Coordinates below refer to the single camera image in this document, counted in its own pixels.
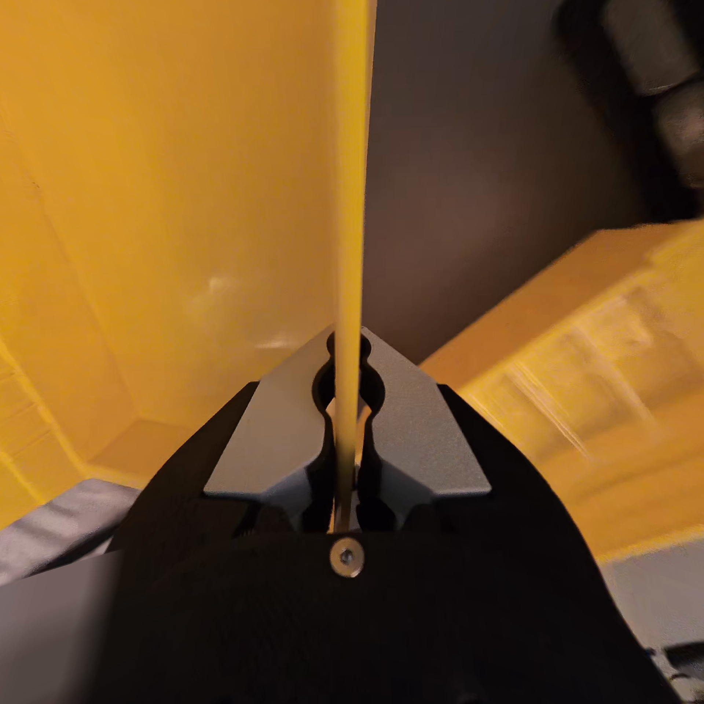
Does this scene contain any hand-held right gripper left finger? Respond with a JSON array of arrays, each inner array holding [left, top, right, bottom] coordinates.
[[203, 330, 337, 531]]

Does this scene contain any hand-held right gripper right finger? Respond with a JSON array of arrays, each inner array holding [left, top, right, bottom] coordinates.
[[357, 327, 492, 531]]

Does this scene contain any yellow plastic bin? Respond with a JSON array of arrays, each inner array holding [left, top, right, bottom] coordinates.
[[0, 0, 378, 531], [418, 219, 704, 563]]

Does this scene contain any black drawer cabinet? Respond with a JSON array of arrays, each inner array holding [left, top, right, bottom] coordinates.
[[553, 0, 704, 221]]

